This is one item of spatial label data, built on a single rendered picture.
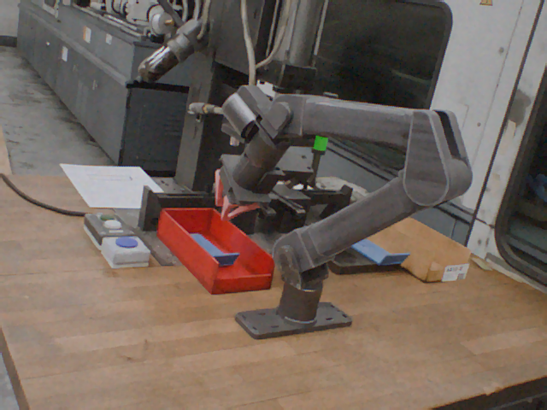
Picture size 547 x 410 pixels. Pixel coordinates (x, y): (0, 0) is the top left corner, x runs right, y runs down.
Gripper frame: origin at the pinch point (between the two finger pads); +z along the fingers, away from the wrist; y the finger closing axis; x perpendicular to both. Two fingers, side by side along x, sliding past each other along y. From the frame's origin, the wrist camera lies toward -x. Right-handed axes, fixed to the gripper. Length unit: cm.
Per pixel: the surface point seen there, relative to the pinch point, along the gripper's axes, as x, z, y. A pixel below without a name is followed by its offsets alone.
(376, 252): -38.8, 5.3, -6.3
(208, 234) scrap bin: -6.9, 16.9, 6.4
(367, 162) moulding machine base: -82, 29, 43
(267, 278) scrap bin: -6.2, 2.9, -13.0
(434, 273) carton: -45.9, -0.3, -15.6
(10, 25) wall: -146, 541, 761
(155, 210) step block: 4.5, 15.8, 11.5
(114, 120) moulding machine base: -105, 226, 254
